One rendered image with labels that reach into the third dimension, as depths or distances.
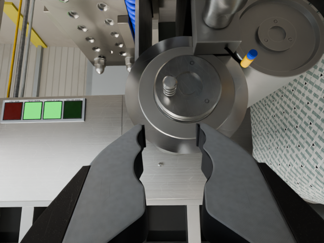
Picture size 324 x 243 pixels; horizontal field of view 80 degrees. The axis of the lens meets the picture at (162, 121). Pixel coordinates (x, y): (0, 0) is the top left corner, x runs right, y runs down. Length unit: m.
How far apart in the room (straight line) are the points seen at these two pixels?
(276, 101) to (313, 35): 0.13
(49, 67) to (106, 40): 2.17
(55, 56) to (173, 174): 2.38
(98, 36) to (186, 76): 0.36
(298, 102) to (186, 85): 0.20
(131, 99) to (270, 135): 0.29
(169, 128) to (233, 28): 0.13
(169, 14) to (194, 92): 0.48
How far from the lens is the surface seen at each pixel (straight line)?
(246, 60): 0.22
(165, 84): 0.19
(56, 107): 0.66
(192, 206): 0.58
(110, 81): 2.42
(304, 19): 0.34
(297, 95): 0.37
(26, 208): 0.70
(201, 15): 0.25
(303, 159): 0.36
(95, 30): 0.53
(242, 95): 0.25
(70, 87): 2.54
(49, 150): 0.65
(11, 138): 0.72
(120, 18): 0.47
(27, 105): 0.71
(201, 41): 0.23
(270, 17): 0.32
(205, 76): 0.23
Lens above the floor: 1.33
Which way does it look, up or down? 10 degrees down
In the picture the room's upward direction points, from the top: 179 degrees clockwise
